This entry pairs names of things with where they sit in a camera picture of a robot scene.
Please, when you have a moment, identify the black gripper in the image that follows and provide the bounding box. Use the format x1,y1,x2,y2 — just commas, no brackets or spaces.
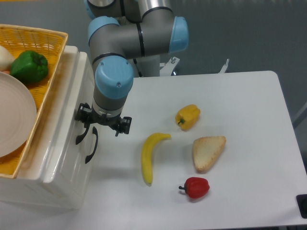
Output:
74,103,132,137

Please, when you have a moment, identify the white drawer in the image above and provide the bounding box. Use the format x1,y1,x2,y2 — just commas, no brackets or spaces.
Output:
43,52,94,197
71,125,100,209

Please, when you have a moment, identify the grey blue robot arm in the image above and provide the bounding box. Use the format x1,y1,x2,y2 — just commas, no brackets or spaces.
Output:
75,0,189,134

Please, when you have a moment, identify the white drawer cabinet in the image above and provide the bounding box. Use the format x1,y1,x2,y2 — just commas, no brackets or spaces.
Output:
0,45,104,211

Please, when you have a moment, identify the yellow banana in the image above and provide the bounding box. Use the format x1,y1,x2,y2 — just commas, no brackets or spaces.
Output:
141,133,171,186

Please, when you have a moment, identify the yellow bell pepper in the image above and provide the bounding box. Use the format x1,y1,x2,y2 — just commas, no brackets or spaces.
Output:
175,104,201,131

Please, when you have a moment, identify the beige round plate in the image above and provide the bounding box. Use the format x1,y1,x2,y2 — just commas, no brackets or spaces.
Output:
0,72,36,157

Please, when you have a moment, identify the yellow woven basket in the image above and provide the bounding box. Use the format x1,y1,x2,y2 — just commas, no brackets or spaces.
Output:
0,24,68,179

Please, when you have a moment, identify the green bell pepper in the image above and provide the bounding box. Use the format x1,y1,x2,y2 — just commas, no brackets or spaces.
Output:
10,50,48,84

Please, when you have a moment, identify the triangular toast slice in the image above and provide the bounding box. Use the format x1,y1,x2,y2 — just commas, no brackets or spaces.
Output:
192,136,226,173

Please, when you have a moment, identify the red bell pepper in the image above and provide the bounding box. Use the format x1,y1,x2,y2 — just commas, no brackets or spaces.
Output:
178,177,210,199

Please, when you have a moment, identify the white onion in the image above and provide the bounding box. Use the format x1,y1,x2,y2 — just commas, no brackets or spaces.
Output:
0,46,15,71

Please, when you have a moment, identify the black device at table edge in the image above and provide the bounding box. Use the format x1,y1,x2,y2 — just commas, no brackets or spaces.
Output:
296,194,307,219

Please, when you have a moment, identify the black cable on pedestal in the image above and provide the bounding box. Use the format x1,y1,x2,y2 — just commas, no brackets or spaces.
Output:
133,58,144,78

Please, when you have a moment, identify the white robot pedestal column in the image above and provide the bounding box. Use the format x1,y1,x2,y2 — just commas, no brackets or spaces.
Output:
132,55,160,77

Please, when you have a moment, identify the white metal base frame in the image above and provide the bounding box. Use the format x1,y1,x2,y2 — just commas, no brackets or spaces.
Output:
160,57,230,76

